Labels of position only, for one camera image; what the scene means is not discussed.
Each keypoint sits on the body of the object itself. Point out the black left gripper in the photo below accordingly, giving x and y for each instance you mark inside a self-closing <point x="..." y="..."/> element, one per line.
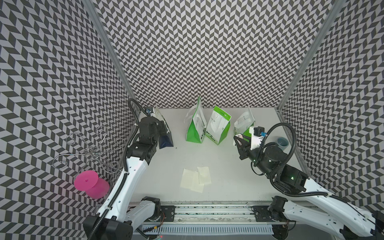
<point x="161" y="126"/>

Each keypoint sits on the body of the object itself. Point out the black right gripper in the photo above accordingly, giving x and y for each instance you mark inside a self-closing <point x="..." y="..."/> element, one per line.
<point x="243" y="150"/>

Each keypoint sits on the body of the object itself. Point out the navy and cream tote bag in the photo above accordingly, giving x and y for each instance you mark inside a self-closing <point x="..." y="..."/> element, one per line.
<point x="166" y="140"/>

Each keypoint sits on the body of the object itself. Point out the green white tea bag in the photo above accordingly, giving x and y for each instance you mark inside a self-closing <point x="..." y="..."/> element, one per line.
<point x="198" y="124"/>
<point x="244" y="122"/>
<point x="218" y="125"/>

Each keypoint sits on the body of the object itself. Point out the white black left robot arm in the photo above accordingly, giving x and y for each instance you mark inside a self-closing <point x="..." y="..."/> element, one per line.
<point x="114" y="221"/>

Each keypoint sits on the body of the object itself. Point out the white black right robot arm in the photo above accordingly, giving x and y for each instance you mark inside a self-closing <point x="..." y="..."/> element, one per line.
<point x="303" y="199"/>

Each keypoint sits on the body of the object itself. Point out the blue-grey ceramic cup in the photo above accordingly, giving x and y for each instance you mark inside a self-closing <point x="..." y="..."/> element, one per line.
<point x="282" y="143"/>

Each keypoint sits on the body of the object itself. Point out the pink plastic disc spool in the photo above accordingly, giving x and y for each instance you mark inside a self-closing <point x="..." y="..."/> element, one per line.
<point x="90" y="183"/>

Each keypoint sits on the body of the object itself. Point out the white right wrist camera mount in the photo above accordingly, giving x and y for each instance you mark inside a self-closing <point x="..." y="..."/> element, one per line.
<point x="257" y="136"/>

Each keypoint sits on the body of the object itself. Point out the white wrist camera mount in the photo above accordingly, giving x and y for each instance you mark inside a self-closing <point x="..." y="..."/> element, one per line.
<point x="257" y="136"/>
<point x="152" y="111"/>

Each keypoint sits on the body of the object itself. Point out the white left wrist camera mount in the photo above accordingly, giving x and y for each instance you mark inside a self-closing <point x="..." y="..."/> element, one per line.
<point x="152" y="111"/>

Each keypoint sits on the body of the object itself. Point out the silver wire rack stand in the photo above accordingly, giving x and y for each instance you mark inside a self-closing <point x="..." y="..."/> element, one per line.
<point x="92" y="154"/>

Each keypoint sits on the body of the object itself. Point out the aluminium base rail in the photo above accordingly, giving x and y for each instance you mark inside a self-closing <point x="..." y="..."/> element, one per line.
<point x="206" y="219"/>

